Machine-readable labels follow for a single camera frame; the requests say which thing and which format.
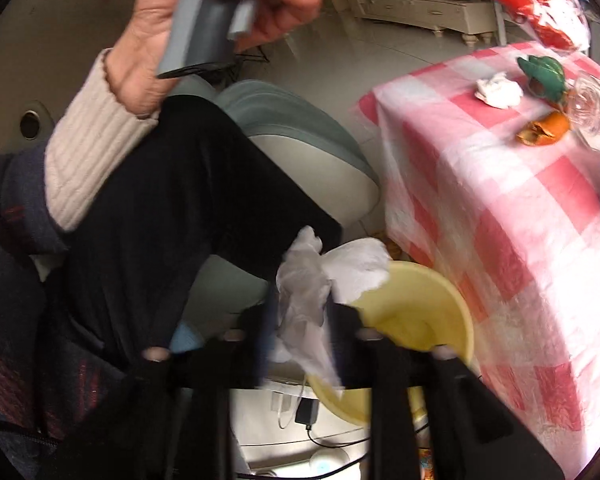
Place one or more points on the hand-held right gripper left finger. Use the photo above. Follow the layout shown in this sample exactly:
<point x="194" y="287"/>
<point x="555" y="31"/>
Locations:
<point x="260" y="350"/>

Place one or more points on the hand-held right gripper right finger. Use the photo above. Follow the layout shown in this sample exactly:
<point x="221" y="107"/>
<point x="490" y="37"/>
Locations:
<point x="342" y="345"/>

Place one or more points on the yellow plastic basin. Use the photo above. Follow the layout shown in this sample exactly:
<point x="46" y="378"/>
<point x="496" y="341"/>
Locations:
<point x="410" y="305"/>

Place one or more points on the clear plastic bottle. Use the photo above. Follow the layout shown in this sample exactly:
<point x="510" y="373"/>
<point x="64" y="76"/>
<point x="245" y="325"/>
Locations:
<point x="590" y="110"/>

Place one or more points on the person's left forearm cream sleeve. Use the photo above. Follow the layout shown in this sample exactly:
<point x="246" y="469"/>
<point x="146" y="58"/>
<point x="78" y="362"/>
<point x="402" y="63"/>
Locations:
<point x="90" y="150"/>

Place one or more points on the black power adapter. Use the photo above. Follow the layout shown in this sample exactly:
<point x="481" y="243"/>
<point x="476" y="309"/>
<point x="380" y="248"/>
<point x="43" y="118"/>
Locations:
<point x="307" y="412"/>

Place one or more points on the white power strip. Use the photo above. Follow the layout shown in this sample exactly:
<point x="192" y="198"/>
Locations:
<point x="280" y="460"/>

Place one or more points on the grey-green cushioned chair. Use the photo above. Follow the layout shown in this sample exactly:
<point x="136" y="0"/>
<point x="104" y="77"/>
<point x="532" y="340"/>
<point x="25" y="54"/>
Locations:
<point x="300" y="150"/>

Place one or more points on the person's leg in black pants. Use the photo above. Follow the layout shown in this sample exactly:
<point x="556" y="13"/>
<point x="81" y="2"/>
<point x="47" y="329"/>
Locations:
<point x="180" y="200"/>

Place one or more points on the pink checked tablecloth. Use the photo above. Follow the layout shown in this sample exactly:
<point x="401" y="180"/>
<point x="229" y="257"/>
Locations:
<point x="505" y="240"/>

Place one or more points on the cream TV cabinet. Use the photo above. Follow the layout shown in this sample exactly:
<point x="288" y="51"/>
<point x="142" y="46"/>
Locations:
<point x="430" y="10"/>

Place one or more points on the person's dark patterned jacket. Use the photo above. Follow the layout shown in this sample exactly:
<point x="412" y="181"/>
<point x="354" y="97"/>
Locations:
<point x="15" y="270"/>

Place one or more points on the small crumpled white tissue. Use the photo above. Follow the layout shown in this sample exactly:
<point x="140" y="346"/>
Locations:
<point x="497" y="91"/>

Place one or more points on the orange peel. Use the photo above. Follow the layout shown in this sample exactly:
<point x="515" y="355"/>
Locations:
<point x="547" y="127"/>

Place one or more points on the plush carrot toy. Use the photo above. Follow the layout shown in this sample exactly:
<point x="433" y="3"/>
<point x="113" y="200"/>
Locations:
<point x="542" y="72"/>

